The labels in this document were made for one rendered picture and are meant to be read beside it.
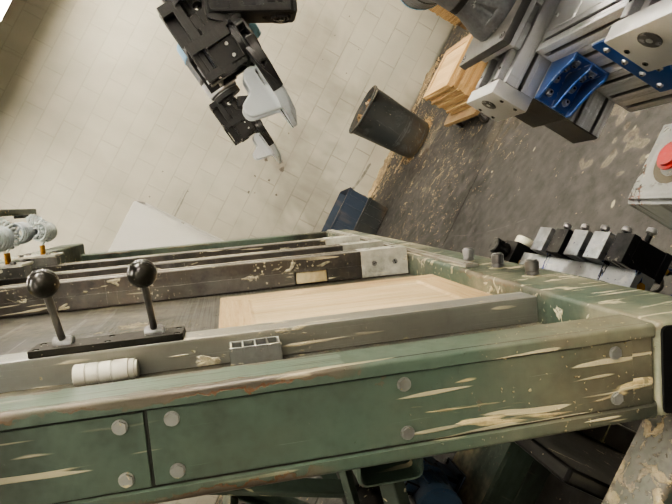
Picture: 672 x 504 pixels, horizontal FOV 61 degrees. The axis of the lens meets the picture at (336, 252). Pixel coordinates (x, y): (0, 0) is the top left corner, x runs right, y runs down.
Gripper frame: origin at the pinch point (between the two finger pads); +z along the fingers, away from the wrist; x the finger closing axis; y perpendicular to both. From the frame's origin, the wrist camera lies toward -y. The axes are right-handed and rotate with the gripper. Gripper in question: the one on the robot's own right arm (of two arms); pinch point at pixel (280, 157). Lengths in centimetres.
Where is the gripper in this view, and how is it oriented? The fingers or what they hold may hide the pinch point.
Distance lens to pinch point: 145.5
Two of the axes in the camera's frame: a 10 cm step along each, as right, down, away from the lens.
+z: 5.7, 8.1, 1.7
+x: 1.9, 0.7, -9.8
